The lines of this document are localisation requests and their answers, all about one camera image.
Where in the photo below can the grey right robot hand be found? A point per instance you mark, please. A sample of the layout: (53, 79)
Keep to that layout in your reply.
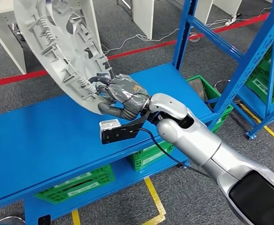
(127, 93)

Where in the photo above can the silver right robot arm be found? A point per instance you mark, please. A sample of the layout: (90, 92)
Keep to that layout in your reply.
(192, 139)

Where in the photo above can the blue steel shelf rack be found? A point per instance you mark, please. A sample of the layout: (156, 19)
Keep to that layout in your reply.
(272, 77)
(56, 139)

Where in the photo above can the green plastic crate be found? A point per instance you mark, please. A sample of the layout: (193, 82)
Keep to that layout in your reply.
(258, 84)
(92, 181)
(151, 156)
(209, 88)

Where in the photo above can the white desk side panel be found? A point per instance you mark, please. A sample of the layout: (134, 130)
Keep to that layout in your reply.
(143, 18)

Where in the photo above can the grey plastic sheet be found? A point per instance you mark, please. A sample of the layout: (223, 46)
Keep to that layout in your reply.
(198, 88)

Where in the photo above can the white desk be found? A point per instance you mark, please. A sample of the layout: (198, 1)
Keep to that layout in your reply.
(5, 43)
(204, 9)

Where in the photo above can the white power strip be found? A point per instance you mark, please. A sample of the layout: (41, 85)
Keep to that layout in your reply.
(229, 22)

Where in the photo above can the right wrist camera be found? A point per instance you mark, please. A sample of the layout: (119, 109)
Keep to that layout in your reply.
(118, 133)

